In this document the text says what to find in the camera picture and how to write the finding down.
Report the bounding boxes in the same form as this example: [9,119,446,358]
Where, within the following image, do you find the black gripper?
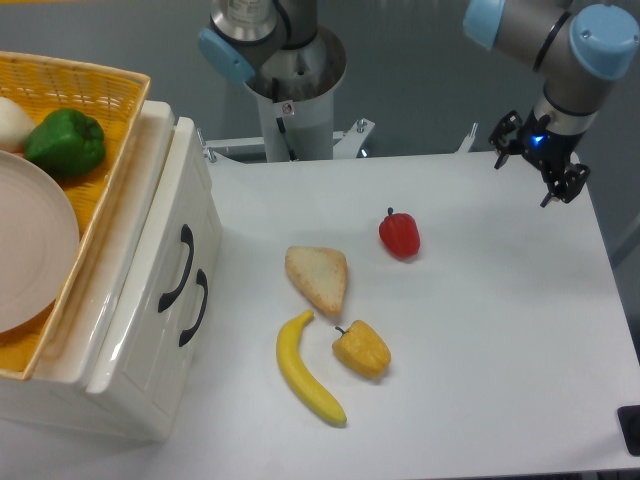
[489,110,591,208]

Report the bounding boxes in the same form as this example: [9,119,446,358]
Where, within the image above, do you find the white drawer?
[120,207,222,440]
[87,117,220,395]

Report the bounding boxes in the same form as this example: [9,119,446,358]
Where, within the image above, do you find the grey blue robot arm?
[198,1,639,203]

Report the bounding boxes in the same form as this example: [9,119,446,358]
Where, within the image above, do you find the white drawer cabinet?
[0,99,223,443]

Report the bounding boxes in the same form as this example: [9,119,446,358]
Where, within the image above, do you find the red bell pepper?
[378,207,421,259]

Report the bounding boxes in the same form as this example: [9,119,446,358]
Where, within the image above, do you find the triangular bread slice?
[284,246,348,316]

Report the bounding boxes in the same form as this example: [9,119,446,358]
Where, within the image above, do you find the yellow bell pepper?
[332,320,392,379]

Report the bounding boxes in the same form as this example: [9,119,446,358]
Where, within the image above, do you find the black object at table edge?
[617,405,640,457]

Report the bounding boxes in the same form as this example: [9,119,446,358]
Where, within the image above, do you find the yellow banana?
[276,310,347,428]

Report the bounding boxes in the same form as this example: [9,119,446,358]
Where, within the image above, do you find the green bell pepper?
[24,108,106,178]

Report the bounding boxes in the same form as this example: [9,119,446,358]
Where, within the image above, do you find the yellow woven basket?
[1,52,151,381]

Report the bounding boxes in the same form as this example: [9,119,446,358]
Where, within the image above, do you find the pink plate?
[1,152,79,332]

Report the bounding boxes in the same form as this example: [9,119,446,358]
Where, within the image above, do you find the white onion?
[0,97,36,153]

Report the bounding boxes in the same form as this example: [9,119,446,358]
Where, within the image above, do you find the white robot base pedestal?
[247,27,346,162]

